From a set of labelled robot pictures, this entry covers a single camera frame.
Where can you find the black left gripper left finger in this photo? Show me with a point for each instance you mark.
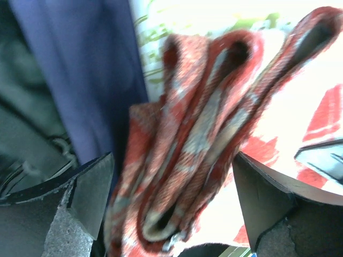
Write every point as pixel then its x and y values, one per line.
pixel 60 217

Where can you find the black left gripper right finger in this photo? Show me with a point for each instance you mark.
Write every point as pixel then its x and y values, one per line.
pixel 284 216

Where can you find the red plaid shirt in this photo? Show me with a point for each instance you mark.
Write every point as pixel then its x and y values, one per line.
pixel 180 148

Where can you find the purple garment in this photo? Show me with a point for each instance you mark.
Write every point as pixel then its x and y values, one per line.
pixel 88 53

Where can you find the cream printed garment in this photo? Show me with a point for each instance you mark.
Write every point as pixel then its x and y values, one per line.
pixel 155 20

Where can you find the green hard-shell suitcase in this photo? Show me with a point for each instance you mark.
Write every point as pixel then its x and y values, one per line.
pixel 35 146

